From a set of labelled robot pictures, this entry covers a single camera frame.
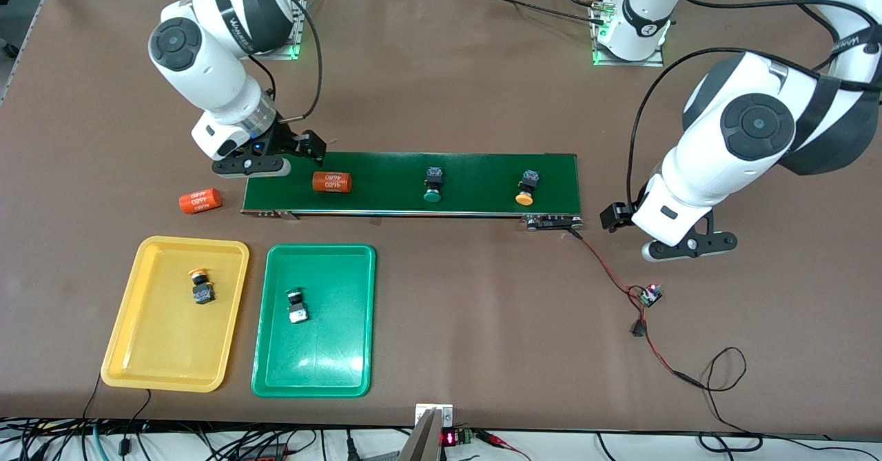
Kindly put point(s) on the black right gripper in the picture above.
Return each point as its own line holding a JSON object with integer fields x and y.
{"x": 284, "y": 138}

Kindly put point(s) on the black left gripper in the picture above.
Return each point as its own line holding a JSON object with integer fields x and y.
{"x": 618, "y": 214}

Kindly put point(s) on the orange 4680 battery cylinder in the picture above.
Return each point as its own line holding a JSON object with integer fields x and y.
{"x": 332, "y": 182}
{"x": 200, "y": 201}

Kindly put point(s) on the yellow push button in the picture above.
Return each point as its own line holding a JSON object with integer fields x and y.
{"x": 527, "y": 189}
{"x": 202, "y": 292}

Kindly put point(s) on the green push button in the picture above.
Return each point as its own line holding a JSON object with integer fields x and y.
{"x": 433, "y": 187}
{"x": 298, "y": 309}

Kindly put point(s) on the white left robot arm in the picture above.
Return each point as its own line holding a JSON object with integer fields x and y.
{"x": 723, "y": 165}

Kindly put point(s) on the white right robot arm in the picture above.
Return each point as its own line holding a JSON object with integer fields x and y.
{"x": 213, "y": 75}

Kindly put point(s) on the small controller circuit board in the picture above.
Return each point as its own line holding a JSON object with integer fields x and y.
{"x": 650, "y": 295}

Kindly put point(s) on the green conveyor belt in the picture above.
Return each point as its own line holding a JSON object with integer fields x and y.
{"x": 393, "y": 182}

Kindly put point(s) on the green plastic tray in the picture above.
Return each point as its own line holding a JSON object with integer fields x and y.
{"x": 324, "y": 351}

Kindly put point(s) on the yellow plastic tray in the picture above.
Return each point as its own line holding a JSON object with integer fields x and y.
{"x": 165, "y": 337}

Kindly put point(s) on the red clip lead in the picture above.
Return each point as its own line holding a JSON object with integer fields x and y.
{"x": 496, "y": 439}

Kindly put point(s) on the red digit display module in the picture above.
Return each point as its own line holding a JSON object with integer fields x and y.
{"x": 451, "y": 438}

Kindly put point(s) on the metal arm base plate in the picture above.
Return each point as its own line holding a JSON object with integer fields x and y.
{"x": 298, "y": 47}
{"x": 630, "y": 63}

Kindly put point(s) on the silver mounting bracket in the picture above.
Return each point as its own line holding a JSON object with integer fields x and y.
{"x": 444, "y": 411}

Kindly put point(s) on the grey camera stand beam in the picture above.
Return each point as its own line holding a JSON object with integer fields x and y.
{"x": 422, "y": 444}

